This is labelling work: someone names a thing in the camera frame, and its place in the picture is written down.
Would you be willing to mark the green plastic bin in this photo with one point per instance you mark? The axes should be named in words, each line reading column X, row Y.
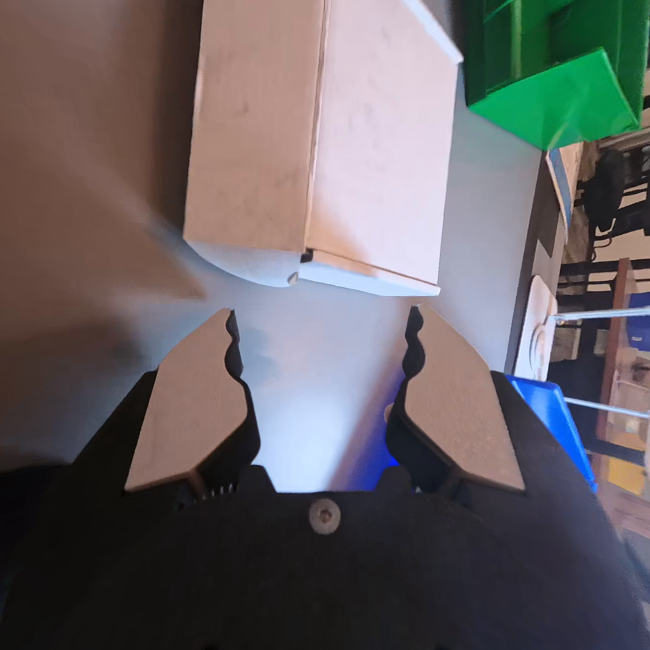
column 553, row 91

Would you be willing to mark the blue plastic bin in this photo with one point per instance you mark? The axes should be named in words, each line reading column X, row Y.
column 553, row 411

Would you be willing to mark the white router with antennas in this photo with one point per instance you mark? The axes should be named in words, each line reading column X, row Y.
column 533, row 315

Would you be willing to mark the cardboard box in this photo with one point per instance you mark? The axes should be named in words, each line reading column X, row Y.
column 315, row 142

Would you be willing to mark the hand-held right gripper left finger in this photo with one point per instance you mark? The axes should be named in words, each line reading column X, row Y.
column 193, row 406

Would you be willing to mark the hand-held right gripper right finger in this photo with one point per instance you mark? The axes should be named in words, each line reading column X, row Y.
column 457, row 401

